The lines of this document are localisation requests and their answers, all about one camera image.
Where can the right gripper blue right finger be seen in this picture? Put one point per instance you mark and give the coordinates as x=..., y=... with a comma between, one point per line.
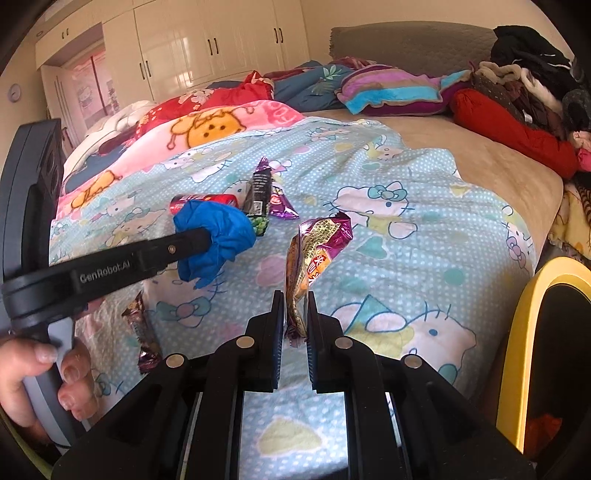
x=314, y=338

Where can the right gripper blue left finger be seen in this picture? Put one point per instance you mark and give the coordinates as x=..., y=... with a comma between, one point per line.
x=277, y=313

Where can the orange purple snack wrapper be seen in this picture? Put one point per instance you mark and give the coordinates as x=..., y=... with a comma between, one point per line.
x=317, y=242

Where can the blue plastic bag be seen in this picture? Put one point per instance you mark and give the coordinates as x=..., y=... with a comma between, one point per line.
x=231, y=234

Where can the purple candy wrapper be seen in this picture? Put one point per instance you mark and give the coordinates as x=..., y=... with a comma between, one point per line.
x=279, y=205

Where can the black snack packet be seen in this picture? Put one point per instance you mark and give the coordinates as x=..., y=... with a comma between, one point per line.
x=257, y=201

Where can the red snack can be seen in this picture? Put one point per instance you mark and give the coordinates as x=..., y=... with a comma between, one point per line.
x=178, y=201

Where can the yellow rimmed black trash bin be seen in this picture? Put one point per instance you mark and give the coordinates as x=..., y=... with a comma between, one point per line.
x=514, y=390

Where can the person's left hand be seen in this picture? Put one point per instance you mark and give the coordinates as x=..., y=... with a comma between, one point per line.
x=24, y=362

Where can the brown small candy wrapper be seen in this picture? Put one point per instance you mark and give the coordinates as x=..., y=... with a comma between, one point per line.
x=136, y=317

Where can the light blue Hello Kitty quilt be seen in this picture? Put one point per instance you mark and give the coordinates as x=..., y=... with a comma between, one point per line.
x=391, y=240

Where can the pink cartoon bear blanket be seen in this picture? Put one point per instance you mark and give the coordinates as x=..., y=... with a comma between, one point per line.
x=177, y=136

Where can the red floral blanket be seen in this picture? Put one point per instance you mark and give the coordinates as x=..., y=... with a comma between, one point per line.
x=254, y=87

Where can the dark blue leaf blanket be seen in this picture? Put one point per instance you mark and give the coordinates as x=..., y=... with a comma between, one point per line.
x=310, y=87

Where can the purple blue striped pillow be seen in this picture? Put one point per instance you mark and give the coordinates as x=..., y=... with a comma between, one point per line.
x=383, y=90

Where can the red folded cushion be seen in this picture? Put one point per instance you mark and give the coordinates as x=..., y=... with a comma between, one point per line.
x=484, y=116

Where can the yellow Hello Kitty blanket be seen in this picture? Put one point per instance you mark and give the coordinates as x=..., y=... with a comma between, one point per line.
x=570, y=230

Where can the white built-in wardrobe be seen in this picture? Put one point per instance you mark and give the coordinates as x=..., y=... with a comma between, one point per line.
x=155, y=50

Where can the grey bed headboard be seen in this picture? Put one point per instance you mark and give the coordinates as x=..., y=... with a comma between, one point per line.
x=418, y=47

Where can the pile of dark clothes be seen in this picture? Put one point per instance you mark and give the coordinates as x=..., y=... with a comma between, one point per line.
x=540, y=87

